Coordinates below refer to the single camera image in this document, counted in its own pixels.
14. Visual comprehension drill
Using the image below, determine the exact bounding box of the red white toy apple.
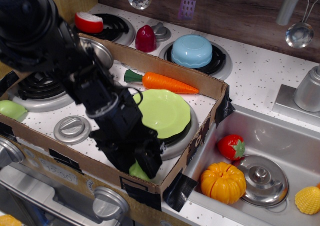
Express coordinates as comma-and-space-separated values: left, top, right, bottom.
74, 12, 104, 34

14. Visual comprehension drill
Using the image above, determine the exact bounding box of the silver stove knob back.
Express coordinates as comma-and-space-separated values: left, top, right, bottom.
151, 22, 171, 43

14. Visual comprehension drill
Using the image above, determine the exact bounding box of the steel sink basin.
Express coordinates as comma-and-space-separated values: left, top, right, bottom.
185, 106, 320, 225

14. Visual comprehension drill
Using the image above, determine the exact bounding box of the hanging purple spatula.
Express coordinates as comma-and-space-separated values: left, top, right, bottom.
177, 0, 197, 21

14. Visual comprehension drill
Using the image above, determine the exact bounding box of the silver faucet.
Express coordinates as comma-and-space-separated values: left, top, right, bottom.
271, 0, 320, 121

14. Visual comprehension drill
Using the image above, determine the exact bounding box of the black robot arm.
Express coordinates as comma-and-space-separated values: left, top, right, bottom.
0, 0, 162, 178

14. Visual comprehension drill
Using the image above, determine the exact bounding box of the orange toy carrot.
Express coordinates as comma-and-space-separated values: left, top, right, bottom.
124, 70, 199, 94

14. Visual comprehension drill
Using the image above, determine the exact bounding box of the front left stove burner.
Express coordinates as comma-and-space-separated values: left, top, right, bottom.
8, 72, 74, 113

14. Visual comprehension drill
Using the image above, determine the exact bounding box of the steel pot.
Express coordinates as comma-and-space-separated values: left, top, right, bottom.
79, 37, 114, 69

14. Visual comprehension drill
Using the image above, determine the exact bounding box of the yellow toy bottom left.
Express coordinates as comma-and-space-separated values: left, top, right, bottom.
0, 214, 23, 226

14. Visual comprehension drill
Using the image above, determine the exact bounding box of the green toy broccoli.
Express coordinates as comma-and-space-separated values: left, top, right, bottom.
129, 160, 150, 181

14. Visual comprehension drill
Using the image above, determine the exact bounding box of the silver oven knob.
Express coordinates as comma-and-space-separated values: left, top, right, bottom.
0, 138, 25, 167
92, 186, 129, 221

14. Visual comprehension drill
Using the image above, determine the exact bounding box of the front right stove burner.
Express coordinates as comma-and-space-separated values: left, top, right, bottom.
158, 103, 198, 161

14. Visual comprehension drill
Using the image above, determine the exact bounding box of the stove burner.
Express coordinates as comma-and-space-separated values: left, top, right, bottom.
158, 103, 198, 161
8, 72, 74, 113
73, 13, 136, 46
159, 42, 233, 80

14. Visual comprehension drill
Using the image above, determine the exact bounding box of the orange toy pumpkin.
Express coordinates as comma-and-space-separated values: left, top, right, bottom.
200, 162, 247, 204

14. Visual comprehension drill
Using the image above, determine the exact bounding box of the back right stove burner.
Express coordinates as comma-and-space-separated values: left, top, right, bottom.
159, 42, 233, 80

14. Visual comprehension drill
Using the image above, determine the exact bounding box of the light green toy vegetable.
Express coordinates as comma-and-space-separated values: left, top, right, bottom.
0, 100, 28, 119

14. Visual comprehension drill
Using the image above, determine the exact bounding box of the silver stove knob front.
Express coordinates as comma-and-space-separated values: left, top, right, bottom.
53, 116, 91, 145

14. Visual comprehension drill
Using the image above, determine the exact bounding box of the green plastic plate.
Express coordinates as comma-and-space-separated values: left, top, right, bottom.
133, 89, 191, 139

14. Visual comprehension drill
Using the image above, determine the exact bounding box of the steel pot lid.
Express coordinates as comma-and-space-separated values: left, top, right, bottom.
233, 154, 289, 208

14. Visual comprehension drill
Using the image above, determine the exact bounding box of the dark red toy pepper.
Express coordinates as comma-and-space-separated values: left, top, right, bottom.
135, 25, 157, 53

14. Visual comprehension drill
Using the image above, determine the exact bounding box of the back left stove burner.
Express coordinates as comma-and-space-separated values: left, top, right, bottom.
73, 13, 136, 46

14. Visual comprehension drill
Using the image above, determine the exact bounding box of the silver stove knob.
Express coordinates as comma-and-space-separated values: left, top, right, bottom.
151, 22, 171, 43
53, 116, 91, 145

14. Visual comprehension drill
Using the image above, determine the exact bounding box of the silver oven knob left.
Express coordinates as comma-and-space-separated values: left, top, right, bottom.
0, 138, 25, 167

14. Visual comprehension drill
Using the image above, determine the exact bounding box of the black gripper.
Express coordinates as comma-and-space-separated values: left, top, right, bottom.
86, 88, 163, 179

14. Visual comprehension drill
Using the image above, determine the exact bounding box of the yellow toy corn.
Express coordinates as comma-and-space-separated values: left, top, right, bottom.
294, 186, 320, 215

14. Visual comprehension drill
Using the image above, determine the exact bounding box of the cardboard fence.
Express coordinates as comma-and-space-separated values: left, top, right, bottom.
0, 38, 234, 211

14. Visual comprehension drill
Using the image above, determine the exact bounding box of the silver oven knob right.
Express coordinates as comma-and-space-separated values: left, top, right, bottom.
92, 186, 129, 221

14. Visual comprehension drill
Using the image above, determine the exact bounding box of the light blue plastic bowl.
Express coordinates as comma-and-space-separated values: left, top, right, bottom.
171, 34, 213, 69

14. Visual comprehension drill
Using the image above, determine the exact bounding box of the hanging steel ladle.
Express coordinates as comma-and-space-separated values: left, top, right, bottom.
285, 0, 319, 49

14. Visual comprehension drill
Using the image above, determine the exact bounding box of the red toy strawberry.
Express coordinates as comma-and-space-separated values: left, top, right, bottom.
217, 134, 245, 160

